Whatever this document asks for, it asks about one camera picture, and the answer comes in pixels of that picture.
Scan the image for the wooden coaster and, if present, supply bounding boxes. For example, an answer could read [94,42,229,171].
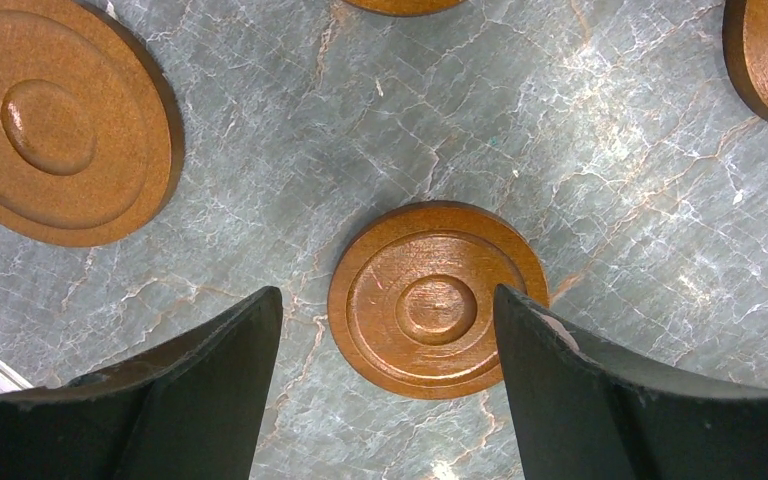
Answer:
[327,201,549,400]
[345,0,464,17]
[0,1,184,247]

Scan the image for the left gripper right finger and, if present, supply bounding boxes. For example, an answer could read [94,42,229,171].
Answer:
[493,285,768,479]

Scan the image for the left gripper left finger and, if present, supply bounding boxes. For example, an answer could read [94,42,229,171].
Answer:
[0,286,283,479]

